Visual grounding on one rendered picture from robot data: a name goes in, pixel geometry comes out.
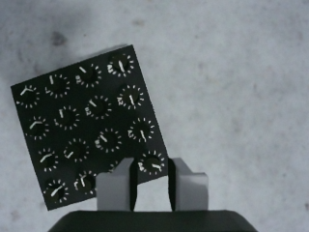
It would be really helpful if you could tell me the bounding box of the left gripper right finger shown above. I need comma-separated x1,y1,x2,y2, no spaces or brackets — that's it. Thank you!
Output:
168,158,209,211

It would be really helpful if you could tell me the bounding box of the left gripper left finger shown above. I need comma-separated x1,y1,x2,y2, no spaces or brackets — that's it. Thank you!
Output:
97,158,138,211

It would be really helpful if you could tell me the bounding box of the black knob panel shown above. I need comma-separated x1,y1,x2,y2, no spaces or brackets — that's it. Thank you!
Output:
10,44,169,211

